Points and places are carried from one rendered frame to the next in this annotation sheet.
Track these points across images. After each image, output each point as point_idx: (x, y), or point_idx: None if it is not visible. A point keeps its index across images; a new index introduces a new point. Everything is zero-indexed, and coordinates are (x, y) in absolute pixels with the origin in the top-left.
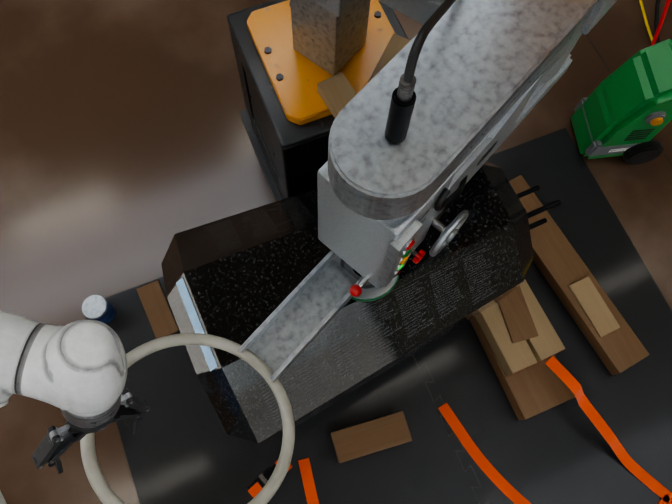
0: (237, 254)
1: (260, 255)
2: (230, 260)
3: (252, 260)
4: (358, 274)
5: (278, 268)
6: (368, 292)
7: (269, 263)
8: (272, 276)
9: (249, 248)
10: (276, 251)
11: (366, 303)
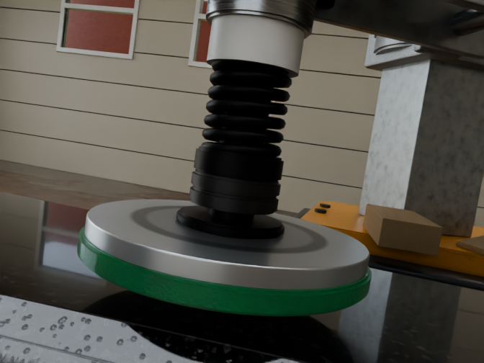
0: (27, 198)
1: (53, 209)
2: (6, 195)
3: (31, 205)
4: (181, 212)
5: (45, 220)
6: (152, 238)
7: (45, 214)
8: (15, 218)
9: (55, 203)
10: (84, 217)
11: (115, 361)
